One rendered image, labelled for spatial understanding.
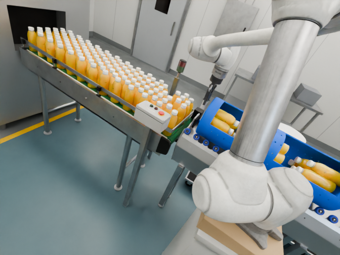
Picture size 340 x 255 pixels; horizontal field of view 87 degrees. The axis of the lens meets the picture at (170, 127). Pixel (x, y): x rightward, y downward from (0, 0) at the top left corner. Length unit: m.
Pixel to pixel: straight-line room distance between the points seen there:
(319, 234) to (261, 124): 1.07
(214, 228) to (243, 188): 0.27
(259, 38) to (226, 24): 3.44
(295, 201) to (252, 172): 0.19
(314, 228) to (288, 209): 0.80
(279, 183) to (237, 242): 0.27
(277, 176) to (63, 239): 1.55
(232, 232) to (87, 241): 1.24
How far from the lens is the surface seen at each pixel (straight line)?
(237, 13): 4.29
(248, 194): 0.56
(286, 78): 0.54
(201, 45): 1.00
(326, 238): 1.53
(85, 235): 1.78
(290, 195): 0.68
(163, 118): 1.04
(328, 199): 1.32
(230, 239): 0.79
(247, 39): 0.89
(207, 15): 4.63
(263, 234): 0.85
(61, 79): 1.80
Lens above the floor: 1.66
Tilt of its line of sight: 35 degrees down
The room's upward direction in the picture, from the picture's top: 21 degrees clockwise
